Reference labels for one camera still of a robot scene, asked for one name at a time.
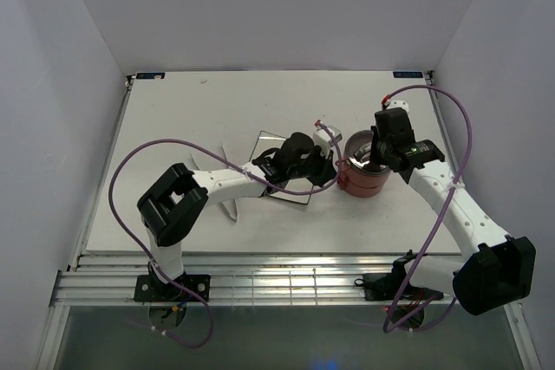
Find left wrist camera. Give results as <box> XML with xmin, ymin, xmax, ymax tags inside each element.
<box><xmin>312</xmin><ymin>120</ymin><xmax>343</xmax><ymax>159</ymax></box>

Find aluminium frame rail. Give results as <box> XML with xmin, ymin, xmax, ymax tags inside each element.
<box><xmin>50</xmin><ymin>252</ymin><xmax>396</xmax><ymax>308</ymax></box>

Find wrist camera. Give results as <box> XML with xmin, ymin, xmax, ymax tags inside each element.
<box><xmin>312</xmin><ymin>120</ymin><xmax>343</xmax><ymax>159</ymax></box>
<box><xmin>382</xmin><ymin>95</ymin><xmax>409</xmax><ymax>113</ymax></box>

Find white square plate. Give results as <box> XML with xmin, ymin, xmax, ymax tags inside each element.
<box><xmin>251</xmin><ymin>129</ymin><xmax>320</xmax><ymax>206</ymax></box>

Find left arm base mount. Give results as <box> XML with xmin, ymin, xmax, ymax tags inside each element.
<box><xmin>133</xmin><ymin>274</ymin><xmax>212</xmax><ymax>302</ymax></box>

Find grey lunch box lid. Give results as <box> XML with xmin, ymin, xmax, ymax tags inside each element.
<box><xmin>344</xmin><ymin>130</ymin><xmax>389</xmax><ymax>176</ymax></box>

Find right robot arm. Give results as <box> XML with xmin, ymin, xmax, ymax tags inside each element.
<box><xmin>370</xmin><ymin>107</ymin><xmax>536</xmax><ymax>315</ymax></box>

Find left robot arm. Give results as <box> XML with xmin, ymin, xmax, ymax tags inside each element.
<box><xmin>137</xmin><ymin>127</ymin><xmax>341</xmax><ymax>301</ymax></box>

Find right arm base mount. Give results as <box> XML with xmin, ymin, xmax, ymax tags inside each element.
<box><xmin>354</xmin><ymin>250</ymin><xmax>444</xmax><ymax>301</ymax></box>

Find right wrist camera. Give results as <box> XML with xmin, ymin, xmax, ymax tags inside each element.
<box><xmin>382</xmin><ymin>95</ymin><xmax>409</xmax><ymax>113</ymax></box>

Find metal tongs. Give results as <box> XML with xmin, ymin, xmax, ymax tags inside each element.
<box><xmin>189</xmin><ymin>143</ymin><xmax>238</xmax><ymax>223</ymax></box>

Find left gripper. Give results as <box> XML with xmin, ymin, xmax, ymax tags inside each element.
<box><xmin>288</xmin><ymin>144</ymin><xmax>337</xmax><ymax>188</ymax></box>

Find pink bowl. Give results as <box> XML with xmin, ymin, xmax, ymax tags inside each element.
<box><xmin>338</xmin><ymin>181</ymin><xmax>384</xmax><ymax>198</ymax></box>
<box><xmin>337</xmin><ymin>160</ymin><xmax>390</xmax><ymax>190</ymax></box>

